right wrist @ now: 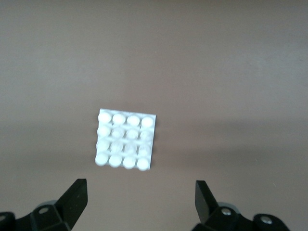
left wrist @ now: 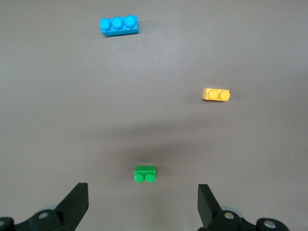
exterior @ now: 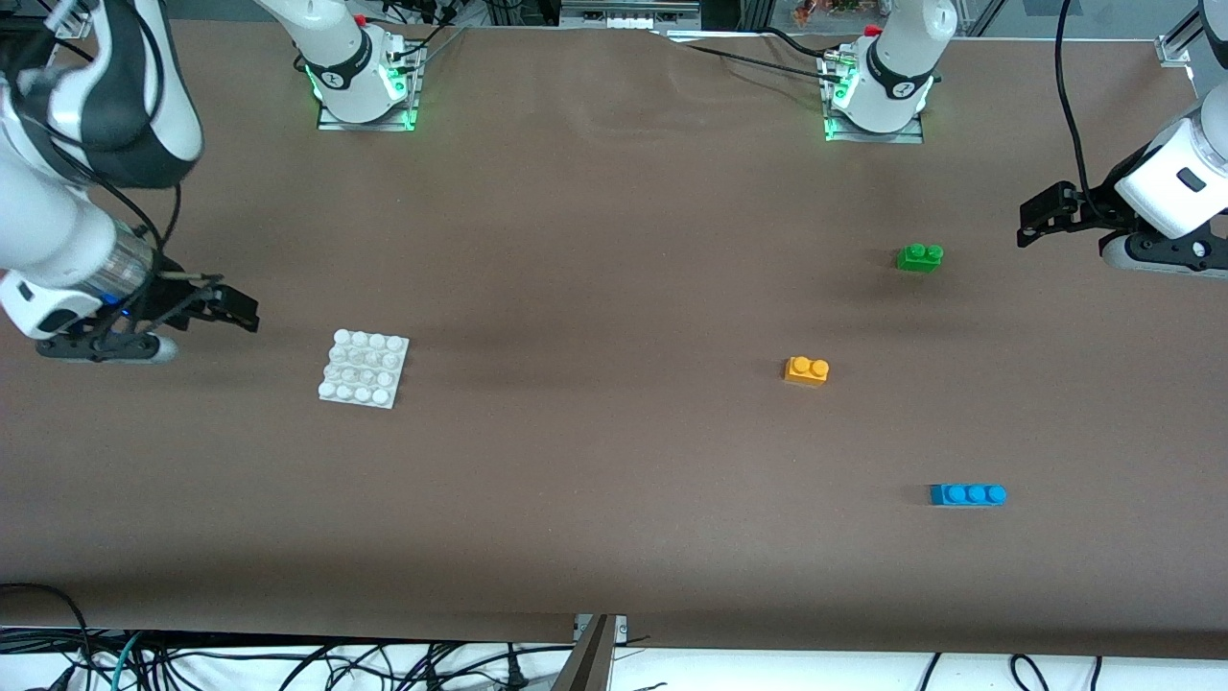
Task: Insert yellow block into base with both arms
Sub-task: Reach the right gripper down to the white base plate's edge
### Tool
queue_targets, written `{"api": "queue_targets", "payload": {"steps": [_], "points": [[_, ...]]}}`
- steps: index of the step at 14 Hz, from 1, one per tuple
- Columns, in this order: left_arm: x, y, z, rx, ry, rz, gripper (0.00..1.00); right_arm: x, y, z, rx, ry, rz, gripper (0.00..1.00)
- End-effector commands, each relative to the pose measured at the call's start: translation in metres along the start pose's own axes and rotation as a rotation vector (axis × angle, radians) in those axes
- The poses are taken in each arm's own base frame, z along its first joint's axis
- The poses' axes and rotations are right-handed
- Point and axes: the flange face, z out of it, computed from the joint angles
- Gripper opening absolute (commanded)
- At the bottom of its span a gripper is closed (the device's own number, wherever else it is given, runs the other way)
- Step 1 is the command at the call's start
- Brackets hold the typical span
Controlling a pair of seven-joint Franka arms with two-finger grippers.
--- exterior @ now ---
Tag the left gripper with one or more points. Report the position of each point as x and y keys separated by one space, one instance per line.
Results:
x=1091 y=204

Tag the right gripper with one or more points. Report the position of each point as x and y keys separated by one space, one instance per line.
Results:
x=171 y=298

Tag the silver metal bracket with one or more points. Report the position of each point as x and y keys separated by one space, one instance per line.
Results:
x=620 y=626

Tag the white studded base plate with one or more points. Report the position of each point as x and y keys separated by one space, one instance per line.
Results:
x=363 y=369

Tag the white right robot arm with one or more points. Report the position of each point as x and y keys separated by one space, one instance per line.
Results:
x=38 y=221

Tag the green two-stud block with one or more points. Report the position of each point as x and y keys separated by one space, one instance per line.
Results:
x=919 y=259

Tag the orange clutter behind table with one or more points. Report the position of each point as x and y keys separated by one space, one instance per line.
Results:
x=825 y=8

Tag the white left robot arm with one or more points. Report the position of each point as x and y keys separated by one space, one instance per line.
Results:
x=902 y=58

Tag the yellow two-stud block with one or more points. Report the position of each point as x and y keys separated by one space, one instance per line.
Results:
x=806 y=371

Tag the blue three-stud block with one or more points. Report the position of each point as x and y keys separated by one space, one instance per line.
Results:
x=967 y=495

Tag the grey aluminium post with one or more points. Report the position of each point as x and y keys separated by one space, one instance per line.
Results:
x=587 y=662

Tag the large table cover sheet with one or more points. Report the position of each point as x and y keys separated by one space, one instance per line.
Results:
x=576 y=480

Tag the silver aluminium extrusion corner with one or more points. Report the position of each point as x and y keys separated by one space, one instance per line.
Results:
x=72 y=19
x=1178 y=43

